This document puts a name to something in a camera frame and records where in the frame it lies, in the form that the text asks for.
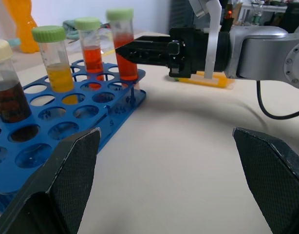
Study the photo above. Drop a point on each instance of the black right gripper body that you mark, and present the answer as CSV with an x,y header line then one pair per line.
x,y
188,53

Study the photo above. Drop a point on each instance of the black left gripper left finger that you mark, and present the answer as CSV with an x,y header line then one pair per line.
x,y
66,175

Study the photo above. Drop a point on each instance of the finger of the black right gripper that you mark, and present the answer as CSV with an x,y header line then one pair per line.
x,y
154,38
144,53

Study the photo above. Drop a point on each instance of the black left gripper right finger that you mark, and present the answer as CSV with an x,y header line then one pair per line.
x,y
273,180

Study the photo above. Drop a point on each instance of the yellow test tube lying flat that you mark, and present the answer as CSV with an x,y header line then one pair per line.
x,y
225,83

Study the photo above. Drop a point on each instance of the blue test tube rack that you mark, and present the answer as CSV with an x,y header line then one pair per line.
x,y
66,114

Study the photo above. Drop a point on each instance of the tall red tube green cap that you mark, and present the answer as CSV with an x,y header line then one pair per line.
x,y
125,56

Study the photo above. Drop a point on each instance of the dark ribbed panel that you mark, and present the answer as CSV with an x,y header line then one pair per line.
x,y
180,13

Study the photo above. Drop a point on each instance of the black device with orange light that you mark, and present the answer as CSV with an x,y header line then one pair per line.
x,y
227,20

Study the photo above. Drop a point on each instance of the short orange-red tube green cap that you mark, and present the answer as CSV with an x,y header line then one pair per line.
x,y
92,58

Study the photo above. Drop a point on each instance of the clear bottle green label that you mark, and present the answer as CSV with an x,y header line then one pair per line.
x,y
256,15

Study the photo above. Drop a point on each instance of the yellow tube green cap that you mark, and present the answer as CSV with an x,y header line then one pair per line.
x,y
58,73

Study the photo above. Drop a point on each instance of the dark brown tube cream cap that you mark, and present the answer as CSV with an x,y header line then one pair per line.
x,y
10,97

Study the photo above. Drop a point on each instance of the black background object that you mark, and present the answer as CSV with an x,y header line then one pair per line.
x,y
295,14

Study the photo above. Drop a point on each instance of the orange plastic bottle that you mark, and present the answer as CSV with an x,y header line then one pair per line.
x,y
24,26

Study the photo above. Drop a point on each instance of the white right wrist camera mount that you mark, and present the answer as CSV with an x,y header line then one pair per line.
x,y
212,41

